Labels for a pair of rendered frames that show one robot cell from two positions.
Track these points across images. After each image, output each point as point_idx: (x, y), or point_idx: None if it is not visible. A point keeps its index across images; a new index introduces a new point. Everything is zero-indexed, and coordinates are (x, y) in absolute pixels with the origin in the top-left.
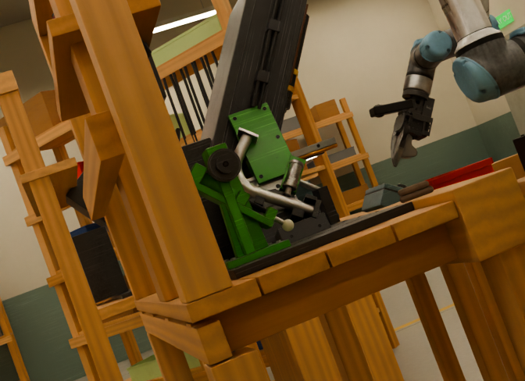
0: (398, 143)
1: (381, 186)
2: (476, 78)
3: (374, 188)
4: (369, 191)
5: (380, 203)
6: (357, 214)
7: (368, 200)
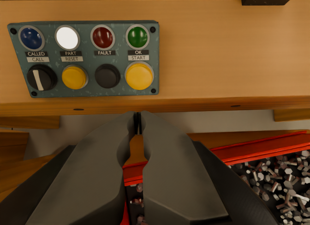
0: (77, 156)
1: (31, 22)
2: None
3: (84, 22)
4: (125, 21)
5: (37, 20)
6: (280, 54)
7: (119, 20)
